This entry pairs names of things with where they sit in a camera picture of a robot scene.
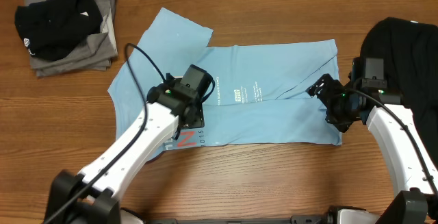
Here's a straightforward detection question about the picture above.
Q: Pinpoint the light blue t-shirt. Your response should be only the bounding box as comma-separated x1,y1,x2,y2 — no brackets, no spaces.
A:
108,9,342,151

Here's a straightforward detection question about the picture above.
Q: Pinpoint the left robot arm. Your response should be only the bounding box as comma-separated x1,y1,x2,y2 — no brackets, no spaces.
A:
44,65,214,224

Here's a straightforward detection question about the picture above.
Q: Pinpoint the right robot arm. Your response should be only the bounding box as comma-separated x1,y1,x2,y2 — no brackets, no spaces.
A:
306,57,437,224

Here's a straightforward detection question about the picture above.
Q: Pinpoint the black garment at right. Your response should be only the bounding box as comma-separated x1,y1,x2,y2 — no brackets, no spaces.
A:
360,17,437,164

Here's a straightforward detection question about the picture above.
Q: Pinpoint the folded grey garment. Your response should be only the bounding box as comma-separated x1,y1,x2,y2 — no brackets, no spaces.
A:
24,0,118,77

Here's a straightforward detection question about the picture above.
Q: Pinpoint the folded black polo shirt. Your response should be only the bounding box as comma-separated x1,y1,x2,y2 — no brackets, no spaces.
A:
14,0,103,62

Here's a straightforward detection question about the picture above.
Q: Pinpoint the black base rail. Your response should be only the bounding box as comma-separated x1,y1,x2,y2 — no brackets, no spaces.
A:
146,215,325,224

